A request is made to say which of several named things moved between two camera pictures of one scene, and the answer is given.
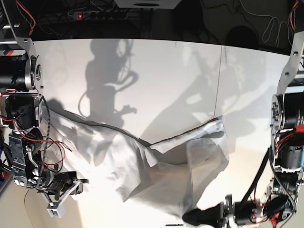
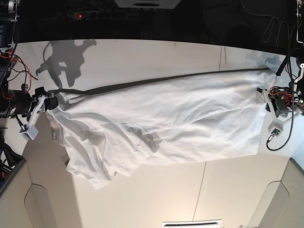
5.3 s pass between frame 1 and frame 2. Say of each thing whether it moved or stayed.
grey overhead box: stayed
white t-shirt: moved
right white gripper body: moved
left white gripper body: moved
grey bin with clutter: stayed
